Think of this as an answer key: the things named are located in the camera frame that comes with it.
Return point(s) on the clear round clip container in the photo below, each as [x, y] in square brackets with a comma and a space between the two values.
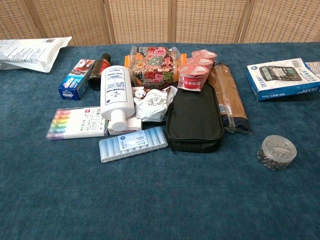
[276, 152]

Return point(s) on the white crinkled snack packet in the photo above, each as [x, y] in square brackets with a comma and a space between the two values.
[151, 105]

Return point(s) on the small white red-print box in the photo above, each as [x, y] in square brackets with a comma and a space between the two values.
[130, 125]

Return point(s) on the black zipper pouch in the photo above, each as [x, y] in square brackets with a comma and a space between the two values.
[193, 117]

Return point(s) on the white battery pack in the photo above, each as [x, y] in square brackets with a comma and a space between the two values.
[132, 144]

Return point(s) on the white plastic lotion bottle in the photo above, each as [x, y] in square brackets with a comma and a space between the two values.
[115, 92]

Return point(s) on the colourful mixed grain bag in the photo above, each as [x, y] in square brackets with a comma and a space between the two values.
[153, 67]

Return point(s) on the red white yogurt cup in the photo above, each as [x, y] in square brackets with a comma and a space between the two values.
[200, 61]
[192, 77]
[204, 54]

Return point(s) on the blue table cloth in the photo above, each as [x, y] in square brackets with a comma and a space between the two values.
[160, 190]

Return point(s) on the dark brown glass bottle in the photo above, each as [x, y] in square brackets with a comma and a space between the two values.
[98, 72]

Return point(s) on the pastel highlighter pen set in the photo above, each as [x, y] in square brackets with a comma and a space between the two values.
[75, 123]

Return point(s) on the blue toothpaste box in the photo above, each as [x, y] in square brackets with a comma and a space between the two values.
[76, 79]

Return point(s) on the woven rattan folding screen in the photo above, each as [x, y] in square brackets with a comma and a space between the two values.
[160, 21]

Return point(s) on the blue white calculator box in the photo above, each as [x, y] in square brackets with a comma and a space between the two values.
[281, 78]

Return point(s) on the white plastic mailer bag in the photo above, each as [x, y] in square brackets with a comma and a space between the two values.
[30, 53]

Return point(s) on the white printed paper slip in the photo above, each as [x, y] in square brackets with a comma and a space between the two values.
[314, 68]

